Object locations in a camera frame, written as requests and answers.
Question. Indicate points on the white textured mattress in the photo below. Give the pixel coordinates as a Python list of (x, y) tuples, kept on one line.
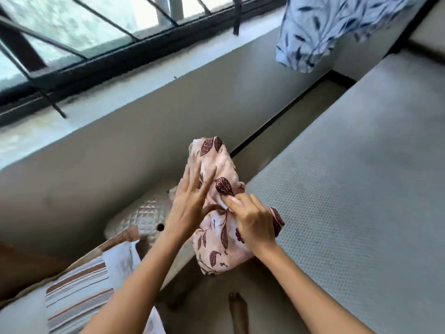
[(365, 187)]

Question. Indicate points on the brown striped patchwork blanket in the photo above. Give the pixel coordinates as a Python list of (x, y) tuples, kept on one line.
[(76, 292)]

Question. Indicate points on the person's left hand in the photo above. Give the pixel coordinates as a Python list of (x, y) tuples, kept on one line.
[(189, 212)]

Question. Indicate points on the wide blue leaf print curtain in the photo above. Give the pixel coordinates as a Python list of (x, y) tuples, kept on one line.
[(313, 31)]

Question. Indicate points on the pink floral bed sheet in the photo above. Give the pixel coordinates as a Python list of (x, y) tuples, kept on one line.
[(222, 253)]

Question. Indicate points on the black framed window with grille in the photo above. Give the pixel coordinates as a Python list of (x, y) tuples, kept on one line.
[(104, 62)]

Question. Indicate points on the person's right forearm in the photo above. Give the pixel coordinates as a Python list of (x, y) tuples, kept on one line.
[(306, 295)]

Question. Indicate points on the person's left forearm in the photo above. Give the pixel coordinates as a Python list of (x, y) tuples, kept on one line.
[(135, 292)]

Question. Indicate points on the person's right hand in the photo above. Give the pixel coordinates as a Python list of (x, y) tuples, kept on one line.
[(255, 226)]

